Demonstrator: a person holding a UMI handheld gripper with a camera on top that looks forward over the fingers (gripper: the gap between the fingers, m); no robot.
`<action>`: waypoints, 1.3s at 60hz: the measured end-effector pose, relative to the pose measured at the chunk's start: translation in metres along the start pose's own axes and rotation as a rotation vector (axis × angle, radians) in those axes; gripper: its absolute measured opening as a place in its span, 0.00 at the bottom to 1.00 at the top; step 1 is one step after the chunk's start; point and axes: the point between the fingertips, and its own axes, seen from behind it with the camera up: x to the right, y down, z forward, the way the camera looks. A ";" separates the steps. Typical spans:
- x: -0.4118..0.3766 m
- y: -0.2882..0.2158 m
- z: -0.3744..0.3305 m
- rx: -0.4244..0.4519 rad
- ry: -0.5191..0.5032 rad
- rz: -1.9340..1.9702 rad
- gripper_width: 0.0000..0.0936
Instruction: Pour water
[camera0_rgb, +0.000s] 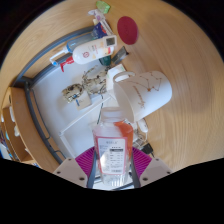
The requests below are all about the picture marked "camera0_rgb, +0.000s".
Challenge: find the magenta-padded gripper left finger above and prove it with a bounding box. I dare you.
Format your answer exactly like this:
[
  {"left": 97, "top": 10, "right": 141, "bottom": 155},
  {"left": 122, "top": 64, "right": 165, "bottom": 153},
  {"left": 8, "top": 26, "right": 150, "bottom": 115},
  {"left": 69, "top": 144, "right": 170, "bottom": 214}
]
[{"left": 52, "top": 146, "right": 98, "bottom": 189}]

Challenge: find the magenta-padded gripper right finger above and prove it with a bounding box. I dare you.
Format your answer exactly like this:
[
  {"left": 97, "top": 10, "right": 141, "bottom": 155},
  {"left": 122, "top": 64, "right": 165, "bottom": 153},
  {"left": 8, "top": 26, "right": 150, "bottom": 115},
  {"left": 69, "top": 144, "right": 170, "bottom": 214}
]
[{"left": 129, "top": 146, "right": 173, "bottom": 188}]

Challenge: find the clear bottle with pink drink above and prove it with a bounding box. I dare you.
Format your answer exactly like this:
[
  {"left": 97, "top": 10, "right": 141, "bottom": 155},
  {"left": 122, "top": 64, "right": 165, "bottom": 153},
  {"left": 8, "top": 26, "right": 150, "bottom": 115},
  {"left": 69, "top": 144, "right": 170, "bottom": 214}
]
[{"left": 92, "top": 107, "right": 135, "bottom": 188}]

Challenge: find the black charger block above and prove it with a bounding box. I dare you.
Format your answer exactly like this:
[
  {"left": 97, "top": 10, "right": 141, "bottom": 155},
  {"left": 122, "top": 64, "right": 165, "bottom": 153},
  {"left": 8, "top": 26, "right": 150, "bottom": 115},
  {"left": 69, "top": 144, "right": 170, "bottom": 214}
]
[{"left": 141, "top": 142, "right": 155, "bottom": 157}]

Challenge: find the small white earbud case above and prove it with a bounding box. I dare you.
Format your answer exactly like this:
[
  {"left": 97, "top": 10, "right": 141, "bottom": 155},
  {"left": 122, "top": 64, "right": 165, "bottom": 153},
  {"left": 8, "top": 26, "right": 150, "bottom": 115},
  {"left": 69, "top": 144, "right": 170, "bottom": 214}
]
[{"left": 137, "top": 119, "right": 150, "bottom": 134}]

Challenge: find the wooden shelf unit with items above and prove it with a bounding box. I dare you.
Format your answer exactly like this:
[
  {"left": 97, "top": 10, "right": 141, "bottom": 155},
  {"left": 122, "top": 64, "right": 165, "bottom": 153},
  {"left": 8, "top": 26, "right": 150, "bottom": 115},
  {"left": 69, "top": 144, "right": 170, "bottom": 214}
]
[{"left": 0, "top": 86, "right": 61, "bottom": 169}]

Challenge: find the white mug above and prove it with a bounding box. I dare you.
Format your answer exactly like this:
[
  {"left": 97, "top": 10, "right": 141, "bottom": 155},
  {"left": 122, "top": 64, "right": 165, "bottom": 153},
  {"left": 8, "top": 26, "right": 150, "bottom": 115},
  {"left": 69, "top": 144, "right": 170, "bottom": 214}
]
[{"left": 112, "top": 70, "right": 173, "bottom": 124}]

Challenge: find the brown tree figurine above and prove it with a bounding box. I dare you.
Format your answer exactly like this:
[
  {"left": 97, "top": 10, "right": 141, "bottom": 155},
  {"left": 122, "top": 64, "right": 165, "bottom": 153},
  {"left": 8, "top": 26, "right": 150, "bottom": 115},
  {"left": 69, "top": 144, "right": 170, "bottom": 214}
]
[{"left": 61, "top": 65, "right": 108, "bottom": 105}]

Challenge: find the white tissue pack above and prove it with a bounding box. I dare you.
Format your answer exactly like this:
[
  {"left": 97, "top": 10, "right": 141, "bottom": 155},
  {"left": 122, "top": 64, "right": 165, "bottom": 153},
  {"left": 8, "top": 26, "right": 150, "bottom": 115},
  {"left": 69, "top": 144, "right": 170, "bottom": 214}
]
[{"left": 106, "top": 64, "right": 127, "bottom": 92}]

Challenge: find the white pump bottle red nozzle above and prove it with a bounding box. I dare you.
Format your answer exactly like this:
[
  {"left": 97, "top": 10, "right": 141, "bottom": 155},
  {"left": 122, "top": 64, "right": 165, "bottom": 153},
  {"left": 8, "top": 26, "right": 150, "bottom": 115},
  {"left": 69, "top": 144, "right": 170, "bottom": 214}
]
[{"left": 59, "top": 34, "right": 118, "bottom": 73}]

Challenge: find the blue squeeze bottle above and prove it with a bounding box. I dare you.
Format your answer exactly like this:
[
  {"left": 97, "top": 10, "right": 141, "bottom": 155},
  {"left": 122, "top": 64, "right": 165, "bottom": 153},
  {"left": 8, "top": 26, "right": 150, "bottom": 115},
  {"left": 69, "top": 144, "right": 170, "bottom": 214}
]
[{"left": 49, "top": 34, "right": 98, "bottom": 67}]

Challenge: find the flat round red coaster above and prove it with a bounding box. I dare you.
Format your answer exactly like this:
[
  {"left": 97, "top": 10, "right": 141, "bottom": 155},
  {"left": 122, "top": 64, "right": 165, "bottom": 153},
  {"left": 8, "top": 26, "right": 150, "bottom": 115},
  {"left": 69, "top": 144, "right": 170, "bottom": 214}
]
[{"left": 116, "top": 15, "right": 139, "bottom": 46}]

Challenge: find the small dark blue packet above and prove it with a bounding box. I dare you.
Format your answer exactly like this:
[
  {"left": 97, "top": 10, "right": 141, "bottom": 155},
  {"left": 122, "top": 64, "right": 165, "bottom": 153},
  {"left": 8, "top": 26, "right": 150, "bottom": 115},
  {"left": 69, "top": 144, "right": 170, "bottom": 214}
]
[{"left": 91, "top": 22, "right": 108, "bottom": 40}]

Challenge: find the grey metal desk frame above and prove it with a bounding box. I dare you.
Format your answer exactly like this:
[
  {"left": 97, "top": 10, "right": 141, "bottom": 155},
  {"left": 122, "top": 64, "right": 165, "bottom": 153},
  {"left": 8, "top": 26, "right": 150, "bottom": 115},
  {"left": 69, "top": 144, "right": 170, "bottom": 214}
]
[{"left": 13, "top": 26, "right": 113, "bottom": 165}]

